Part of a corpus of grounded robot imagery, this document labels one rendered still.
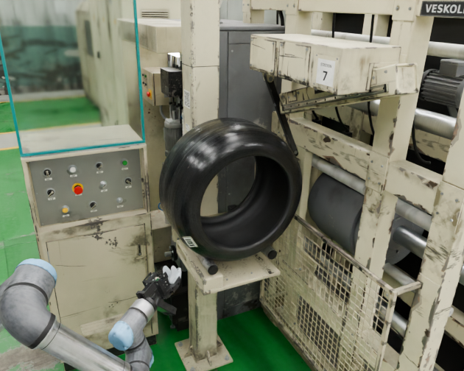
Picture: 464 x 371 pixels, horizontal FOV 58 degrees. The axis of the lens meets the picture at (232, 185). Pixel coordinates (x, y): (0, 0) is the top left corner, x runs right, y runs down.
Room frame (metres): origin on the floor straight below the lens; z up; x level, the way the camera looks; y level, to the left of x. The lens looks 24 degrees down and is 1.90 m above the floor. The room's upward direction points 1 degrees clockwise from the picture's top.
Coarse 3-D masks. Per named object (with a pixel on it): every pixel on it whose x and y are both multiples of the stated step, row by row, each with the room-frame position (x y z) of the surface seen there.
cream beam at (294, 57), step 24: (264, 48) 1.75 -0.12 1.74; (288, 48) 1.60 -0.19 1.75; (312, 48) 1.47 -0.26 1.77; (336, 48) 1.36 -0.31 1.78; (360, 48) 1.36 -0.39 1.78; (384, 48) 1.40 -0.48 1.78; (264, 72) 1.75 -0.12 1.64; (288, 72) 1.59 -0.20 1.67; (312, 72) 1.45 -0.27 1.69; (336, 72) 1.34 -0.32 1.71; (360, 72) 1.36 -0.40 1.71
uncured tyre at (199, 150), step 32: (192, 128) 1.64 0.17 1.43; (224, 128) 1.53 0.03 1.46; (256, 128) 1.55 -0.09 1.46; (192, 160) 1.42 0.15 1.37; (224, 160) 1.42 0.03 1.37; (256, 160) 1.81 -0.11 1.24; (288, 160) 1.54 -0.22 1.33; (160, 192) 1.53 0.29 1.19; (192, 192) 1.37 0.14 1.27; (256, 192) 1.80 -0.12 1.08; (288, 192) 1.57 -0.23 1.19; (192, 224) 1.37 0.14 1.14; (224, 224) 1.72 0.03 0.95; (256, 224) 1.71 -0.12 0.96; (288, 224) 1.56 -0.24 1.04; (224, 256) 1.43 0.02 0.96
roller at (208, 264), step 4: (200, 256) 1.49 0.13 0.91; (200, 260) 1.48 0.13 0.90; (204, 260) 1.46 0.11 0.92; (208, 260) 1.45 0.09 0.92; (212, 260) 1.46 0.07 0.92; (204, 264) 1.45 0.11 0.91; (208, 264) 1.43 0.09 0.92; (212, 264) 1.42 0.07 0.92; (208, 268) 1.41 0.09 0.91; (212, 268) 1.41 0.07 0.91; (216, 268) 1.42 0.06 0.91; (208, 272) 1.41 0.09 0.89; (212, 272) 1.41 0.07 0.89; (216, 272) 1.42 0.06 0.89
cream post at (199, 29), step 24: (192, 0) 1.77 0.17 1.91; (216, 0) 1.82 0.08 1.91; (192, 24) 1.77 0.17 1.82; (216, 24) 1.82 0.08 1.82; (192, 48) 1.77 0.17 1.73; (216, 48) 1.82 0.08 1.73; (192, 72) 1.77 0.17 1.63; (216, 72) 1.82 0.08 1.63; (192, 96) 1.77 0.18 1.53; (216, 96) 1.82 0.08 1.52; (192, 120) 1.77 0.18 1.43; (216, 192) 1.82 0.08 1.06; (192, 288) 1.81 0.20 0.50; (192, 312) 1.82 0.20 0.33; (216, 312) 1.82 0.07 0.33; (192, 336) 1.83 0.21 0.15; (216, 336) 1.82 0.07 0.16
